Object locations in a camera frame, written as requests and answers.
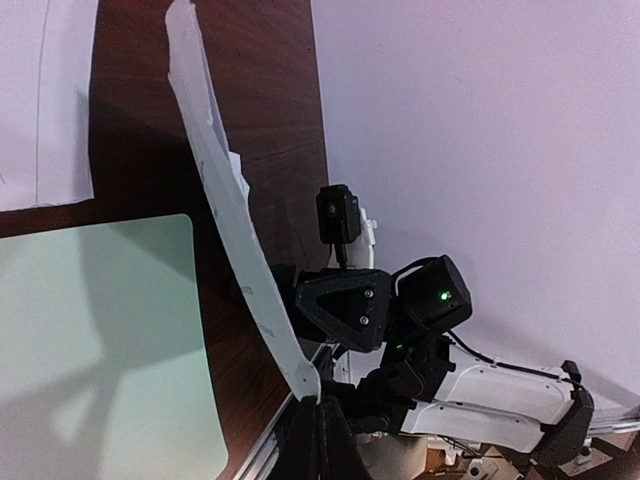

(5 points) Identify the green clipboard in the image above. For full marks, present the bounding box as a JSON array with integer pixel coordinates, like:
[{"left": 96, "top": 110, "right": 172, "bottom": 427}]
[{"left": 1, "top": 214, "right": 228, "bottom": 479}]

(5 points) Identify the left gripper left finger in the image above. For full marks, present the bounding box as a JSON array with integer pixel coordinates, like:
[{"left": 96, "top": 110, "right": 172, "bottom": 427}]
[{"left": 269, "top": 399, "right": 321, "bottom": 480}]

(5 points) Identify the white paper sheet far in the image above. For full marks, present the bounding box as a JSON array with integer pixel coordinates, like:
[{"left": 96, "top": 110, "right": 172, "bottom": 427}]
[{"left": 1, "top": 1, "right": 98, "bottom": 211}]

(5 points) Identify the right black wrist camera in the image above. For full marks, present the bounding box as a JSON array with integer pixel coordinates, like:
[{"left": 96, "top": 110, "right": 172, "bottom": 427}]
[{"left": 316, "top": 184, "right": 377, "bottom": 269}]

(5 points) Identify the white paper sheets stack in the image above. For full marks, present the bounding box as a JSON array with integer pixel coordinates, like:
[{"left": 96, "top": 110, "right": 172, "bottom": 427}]
[{"left": 165, "top": 1, "right": 321, "bottom": 400}]

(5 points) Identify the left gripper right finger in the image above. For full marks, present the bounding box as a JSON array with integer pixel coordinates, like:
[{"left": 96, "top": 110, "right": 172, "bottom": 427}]
[{"left": 319, "top": 395, "right": 371, "bottom": 480}]

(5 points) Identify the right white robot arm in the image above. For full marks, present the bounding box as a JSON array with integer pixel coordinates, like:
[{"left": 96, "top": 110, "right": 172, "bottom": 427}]
[{"left": 272, "top": 255, "right": 594, "bottom": 466}]

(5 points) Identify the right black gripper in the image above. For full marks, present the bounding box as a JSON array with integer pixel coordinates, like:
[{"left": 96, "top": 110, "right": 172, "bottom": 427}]
[{"left": 272, "top": 264, "right": 392, "bottom": 353}]

